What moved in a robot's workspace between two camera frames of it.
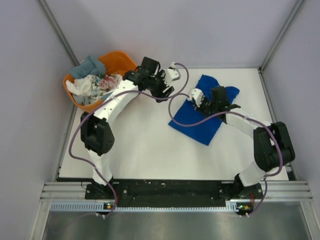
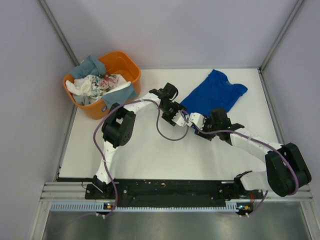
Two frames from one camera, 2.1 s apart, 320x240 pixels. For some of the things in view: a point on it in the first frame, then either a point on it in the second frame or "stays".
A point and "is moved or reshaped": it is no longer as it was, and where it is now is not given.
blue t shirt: (205, 132) is moved or reshaped
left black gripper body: (157, 85) to (170, 110)
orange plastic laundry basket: (116, 62) stays
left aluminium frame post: (55, 26) stays
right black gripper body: (207, 106) to (208, 126)
